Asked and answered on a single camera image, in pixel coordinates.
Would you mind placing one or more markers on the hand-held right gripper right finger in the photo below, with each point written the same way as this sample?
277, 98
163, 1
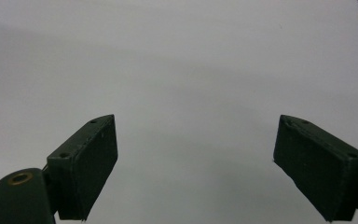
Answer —
317, 168

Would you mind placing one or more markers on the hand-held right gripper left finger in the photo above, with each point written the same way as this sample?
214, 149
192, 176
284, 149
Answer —
84, 168

